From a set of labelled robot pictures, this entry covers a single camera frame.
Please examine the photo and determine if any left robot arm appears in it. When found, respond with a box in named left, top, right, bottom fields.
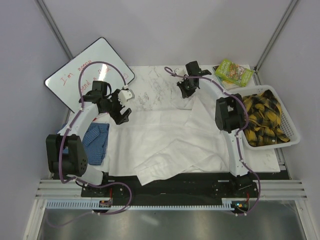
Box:
left=45, top=81, right=135, bottom=197

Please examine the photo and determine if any blue checkered folded shirt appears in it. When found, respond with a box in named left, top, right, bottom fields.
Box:
left=57, top=121, right=111, bottom=166

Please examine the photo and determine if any yellow black plaid shirt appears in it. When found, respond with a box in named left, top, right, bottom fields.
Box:
left=242, top=89, right=290, bottom=147

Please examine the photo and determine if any green book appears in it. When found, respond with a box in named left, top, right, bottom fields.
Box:
left=213, top=58, right=254, bottom=90

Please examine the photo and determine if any white long sleeve shirt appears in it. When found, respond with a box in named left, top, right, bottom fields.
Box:
left=102, top=96, right=230, bottom=186

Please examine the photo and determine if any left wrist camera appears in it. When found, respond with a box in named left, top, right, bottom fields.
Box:
left=118, top=89, right=135, bottom=106

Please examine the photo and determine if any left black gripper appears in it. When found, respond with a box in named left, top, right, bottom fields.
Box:
left=101, top=89, right=131, bottom=125

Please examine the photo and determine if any white plastic basket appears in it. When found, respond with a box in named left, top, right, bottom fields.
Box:
left=231, top=85, right=300, bottom=150

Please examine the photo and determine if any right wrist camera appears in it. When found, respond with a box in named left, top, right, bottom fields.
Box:
left=173, top=67, right=187, bottom=78

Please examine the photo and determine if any white slotted cable duct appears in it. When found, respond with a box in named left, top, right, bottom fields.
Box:
left=45, top=199, right=244, bottom=211

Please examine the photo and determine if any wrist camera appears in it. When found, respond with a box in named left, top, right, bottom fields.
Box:
left=173, top=67, right=187, bottom=78
left=118, top=89, right=135, bottom=106

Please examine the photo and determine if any white dry-erase board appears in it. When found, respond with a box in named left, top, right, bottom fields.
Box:
left=44, top=37, right=135, bottom=113

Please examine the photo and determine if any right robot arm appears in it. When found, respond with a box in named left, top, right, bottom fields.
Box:
left=171, top=61, right=250, bottom=178

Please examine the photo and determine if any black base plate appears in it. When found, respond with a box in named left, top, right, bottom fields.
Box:
left=81, top=173, right=259, bottom=205

